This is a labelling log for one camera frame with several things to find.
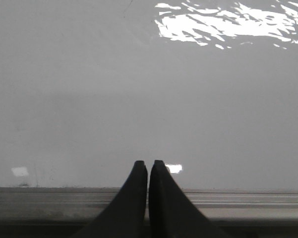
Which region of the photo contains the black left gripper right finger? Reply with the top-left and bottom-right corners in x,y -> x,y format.
149,160 -> 231,238

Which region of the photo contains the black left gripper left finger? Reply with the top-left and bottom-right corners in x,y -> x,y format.
72,161 -> 148,238

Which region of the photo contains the white whiteboard with aluminium frame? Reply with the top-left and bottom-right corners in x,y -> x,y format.
0,0 -> 298,223

